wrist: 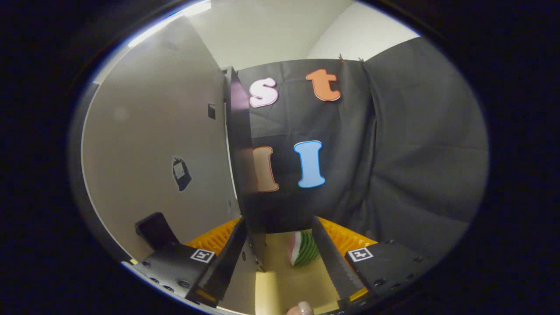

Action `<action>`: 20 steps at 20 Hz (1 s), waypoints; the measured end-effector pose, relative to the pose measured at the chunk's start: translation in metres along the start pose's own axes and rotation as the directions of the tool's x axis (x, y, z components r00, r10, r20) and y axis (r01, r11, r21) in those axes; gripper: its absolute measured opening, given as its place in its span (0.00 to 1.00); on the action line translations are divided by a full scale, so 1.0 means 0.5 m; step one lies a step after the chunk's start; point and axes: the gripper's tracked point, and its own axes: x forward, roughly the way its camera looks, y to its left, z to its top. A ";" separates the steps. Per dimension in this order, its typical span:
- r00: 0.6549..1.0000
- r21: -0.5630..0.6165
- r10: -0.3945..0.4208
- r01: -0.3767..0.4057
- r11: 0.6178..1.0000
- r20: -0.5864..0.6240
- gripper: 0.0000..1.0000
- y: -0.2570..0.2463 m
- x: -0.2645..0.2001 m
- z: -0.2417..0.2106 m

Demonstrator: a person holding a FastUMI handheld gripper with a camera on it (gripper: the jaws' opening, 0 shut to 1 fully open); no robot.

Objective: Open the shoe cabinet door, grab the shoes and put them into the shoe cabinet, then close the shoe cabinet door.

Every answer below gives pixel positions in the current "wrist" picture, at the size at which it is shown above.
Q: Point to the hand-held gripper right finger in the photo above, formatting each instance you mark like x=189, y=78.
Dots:
x=332, y=262

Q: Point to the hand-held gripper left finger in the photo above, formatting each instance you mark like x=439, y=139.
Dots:
x=225, y=267

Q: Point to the white shoe cabinet door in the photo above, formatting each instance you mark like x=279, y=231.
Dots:
x=153, y=131

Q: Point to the watermelon slice toy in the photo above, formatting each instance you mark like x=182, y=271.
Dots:
x=302, y=248

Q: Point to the black backdrop cloth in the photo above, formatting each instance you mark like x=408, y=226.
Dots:
x=415, y=153

